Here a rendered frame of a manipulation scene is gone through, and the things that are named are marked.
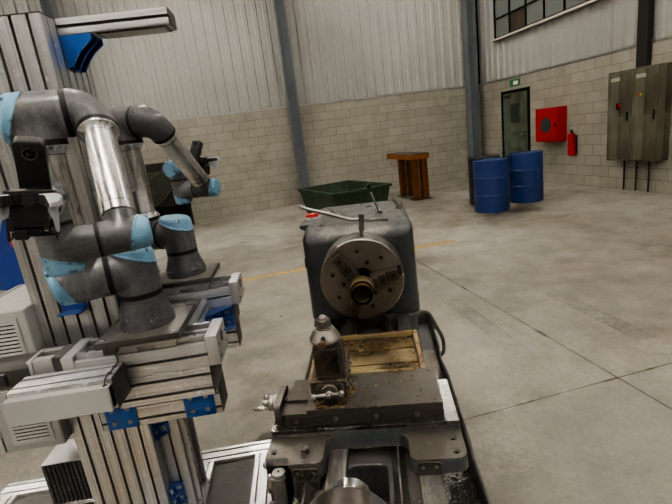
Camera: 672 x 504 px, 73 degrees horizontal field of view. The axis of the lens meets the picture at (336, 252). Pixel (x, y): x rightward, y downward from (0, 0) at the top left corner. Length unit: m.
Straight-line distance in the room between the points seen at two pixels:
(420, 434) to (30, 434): 1.23
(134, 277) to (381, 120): 11.25
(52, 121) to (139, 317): 0.53
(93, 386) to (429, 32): 12.44
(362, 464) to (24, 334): 1.07
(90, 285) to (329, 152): 10.80
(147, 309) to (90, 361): 0.22
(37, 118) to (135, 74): 10.66
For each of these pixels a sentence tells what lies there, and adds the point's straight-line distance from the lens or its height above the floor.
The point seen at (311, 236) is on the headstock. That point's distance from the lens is 1.83.
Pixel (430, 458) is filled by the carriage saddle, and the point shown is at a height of 0.90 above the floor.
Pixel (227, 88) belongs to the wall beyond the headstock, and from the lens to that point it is 11.76.
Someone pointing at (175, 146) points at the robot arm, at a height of 1.65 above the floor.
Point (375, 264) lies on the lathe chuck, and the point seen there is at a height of 1.14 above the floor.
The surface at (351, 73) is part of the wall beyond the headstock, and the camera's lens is 12.24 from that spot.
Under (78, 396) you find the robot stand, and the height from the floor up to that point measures 1.06.
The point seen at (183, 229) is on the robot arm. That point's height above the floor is 1.34.
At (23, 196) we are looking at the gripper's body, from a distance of 0.88.
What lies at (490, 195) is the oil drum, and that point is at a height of 0.31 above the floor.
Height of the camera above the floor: 1.62
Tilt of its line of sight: 15 degrees down
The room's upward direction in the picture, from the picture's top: 7 degrees counter-clockwise
